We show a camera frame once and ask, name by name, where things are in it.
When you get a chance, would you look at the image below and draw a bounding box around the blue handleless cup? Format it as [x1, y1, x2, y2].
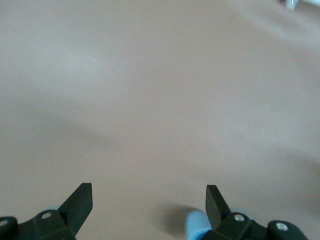
[42, 204, 251, 240]

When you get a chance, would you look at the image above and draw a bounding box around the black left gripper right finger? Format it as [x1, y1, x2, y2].
[204, 184, 311, 240]

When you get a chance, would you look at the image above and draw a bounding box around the brown table mat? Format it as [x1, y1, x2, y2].
[0, 0, 320, 240]

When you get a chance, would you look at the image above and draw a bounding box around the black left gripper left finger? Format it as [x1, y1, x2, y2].
[0, 182, 93, 240]

